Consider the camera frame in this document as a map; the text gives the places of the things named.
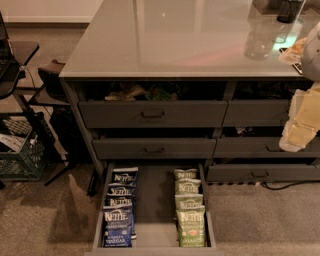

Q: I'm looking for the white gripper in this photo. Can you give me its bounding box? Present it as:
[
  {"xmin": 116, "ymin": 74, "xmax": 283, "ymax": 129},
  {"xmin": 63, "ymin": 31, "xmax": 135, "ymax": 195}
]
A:
[{"xmin": 279, "ymin": 82, "xmax": 320, "ymax": 152}]

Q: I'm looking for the blue kettle chip bag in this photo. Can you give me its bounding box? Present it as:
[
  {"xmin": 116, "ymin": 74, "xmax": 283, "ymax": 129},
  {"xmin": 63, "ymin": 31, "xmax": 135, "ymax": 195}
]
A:
[
  {"xmin": 105, "ymin": 196, "xmax": 136, "ymax": 239},
  {"xmin": 111, "ymin": 167, "xmax": 139, "ymax": 186},
  {"xmin": 103, "ymin": 204, "xmax": 133, "ymax": 247},
  {"xmin": 107, "ymin": 184, "xmax": 136, "ymax": 196}
]

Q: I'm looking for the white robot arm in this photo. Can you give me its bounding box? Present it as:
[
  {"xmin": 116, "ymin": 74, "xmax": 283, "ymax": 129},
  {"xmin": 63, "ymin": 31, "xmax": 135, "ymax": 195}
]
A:
[{"xmin": 279, "ymin": 22, "xmax": 320, "ymax": 152}]

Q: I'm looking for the top right grey drawer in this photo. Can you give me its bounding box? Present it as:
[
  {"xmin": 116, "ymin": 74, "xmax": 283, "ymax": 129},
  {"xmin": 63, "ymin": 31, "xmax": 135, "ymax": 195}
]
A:
[{"xmin": 223, "ymin": 80, "xmax": 312, "ymax": 127}]

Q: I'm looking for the grey drawer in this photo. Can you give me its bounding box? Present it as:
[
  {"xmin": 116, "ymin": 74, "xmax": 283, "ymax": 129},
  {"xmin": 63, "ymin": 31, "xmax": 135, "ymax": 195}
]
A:
[
  {"xmin": 213, "ymin": 127, "xmax": 320, "ymax": 158},
  {"xmin": 92, "ymin": 129, "xmax": 216, "ymax": 160},
  {"xmin": 77, "ymin": 83, "xmax": 227, "ymax": 129},
  {"xmin": 223, "ymin": 80, "xmax": 312, "ymax": 127},
  {"xmin": 206, "ymin": 158, "xmax": 320, "ymax": 183}
]

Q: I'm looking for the middle right grey drawer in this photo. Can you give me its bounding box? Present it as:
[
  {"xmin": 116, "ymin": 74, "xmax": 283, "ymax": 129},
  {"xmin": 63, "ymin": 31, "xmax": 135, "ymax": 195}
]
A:
[{"xmin": 213, "ymin": 127, "xmax": 320, "ymax": 158}]

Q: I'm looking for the bottom right grey drawer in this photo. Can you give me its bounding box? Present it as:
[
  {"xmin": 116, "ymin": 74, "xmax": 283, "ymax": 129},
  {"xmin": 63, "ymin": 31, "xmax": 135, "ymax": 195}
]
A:
[{"xmin": 206, "ymin": 158, "xmax": 320, "ymax": 183}]

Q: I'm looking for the rear green Kettle chip bag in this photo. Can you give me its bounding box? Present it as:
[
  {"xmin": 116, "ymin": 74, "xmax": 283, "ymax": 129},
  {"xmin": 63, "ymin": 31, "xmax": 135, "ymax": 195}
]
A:
[{"xmin": 174, "ymin": 169, "xmax": 198, "ymax": 180}]

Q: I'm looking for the front green Kettle chip bag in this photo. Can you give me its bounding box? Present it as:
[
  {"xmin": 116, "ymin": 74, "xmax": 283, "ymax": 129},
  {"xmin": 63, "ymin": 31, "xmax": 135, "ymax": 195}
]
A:
[{"xmin": 176, "ymin": 206, "xmax": 206, "ymax": 247}]

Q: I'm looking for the green snack bag in drawer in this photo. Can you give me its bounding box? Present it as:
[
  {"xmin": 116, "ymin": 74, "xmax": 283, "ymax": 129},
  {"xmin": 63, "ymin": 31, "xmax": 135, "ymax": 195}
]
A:
[{"xmin": 145, "ymin": 83, "xmax": 180, "ymax": 101}]

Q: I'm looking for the grey drawer cabinet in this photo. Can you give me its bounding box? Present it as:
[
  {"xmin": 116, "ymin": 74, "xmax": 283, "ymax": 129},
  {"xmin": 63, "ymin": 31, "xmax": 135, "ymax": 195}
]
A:
[{"xmin": 61, "ymin": 0, "xmax": 319, "ymax": 172}]

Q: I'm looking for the open bottom left drawer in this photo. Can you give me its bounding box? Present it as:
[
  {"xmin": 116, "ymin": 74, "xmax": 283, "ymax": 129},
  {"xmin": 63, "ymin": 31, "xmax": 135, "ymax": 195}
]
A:
[{"xmin": 84, "ymin": 160, "xmax": 224, "ymax": 256}]

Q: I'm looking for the tan snack bag in drawer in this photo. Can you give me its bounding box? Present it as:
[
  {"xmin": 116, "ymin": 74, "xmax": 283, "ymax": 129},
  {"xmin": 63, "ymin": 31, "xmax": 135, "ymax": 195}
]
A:
[{"xmin": 104, "ymin": 82, "xmax": 146, "ymax": 101}]

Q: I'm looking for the middle left grey drawer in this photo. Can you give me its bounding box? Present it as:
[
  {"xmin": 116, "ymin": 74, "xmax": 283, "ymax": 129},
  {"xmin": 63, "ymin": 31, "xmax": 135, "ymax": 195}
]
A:
[{"xmin": 92, "ymin": 129, "xmax": 216, "ymax": 160}]

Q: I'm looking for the top left grey drawer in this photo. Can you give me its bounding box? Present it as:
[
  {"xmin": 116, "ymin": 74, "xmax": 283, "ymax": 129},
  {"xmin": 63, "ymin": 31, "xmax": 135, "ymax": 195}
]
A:
[{"xmin": 77, "ymin": 83, "xmax": 227, "ymax": 129}]

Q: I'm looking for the black white marker tag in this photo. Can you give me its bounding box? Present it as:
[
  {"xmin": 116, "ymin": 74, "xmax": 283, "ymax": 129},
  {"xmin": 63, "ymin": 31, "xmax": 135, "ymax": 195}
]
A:
[{"xmin": 279, "ymin": 48, "xmax": 302, "ymax": 75}]

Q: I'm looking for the black mesh cup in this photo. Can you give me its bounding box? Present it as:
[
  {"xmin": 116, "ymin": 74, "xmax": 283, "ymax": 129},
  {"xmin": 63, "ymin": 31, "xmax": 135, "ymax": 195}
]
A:
[{"xmin": 277, "ymin": 0, "xmax": 305, "ymax": 24}]

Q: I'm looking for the black folding stand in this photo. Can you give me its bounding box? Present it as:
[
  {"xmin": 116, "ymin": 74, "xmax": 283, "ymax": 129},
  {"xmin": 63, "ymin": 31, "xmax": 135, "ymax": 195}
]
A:
[{"xmin": 0, "ymin": 11, "xmax": 77, "ymax": 188}]

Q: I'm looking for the green plastic crate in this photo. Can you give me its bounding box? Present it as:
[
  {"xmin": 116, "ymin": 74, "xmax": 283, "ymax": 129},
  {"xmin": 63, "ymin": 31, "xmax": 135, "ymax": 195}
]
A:
[{"xmin": 0, "ymin": 113, "xmax": 47, "ymax": 181}]

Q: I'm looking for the black floor cable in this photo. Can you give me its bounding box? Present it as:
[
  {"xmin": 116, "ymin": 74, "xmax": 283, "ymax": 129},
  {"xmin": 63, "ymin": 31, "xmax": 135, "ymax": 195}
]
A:
[{"xmin": 260, "ymin": 180, "xmax": 320, "ymax": 192}]

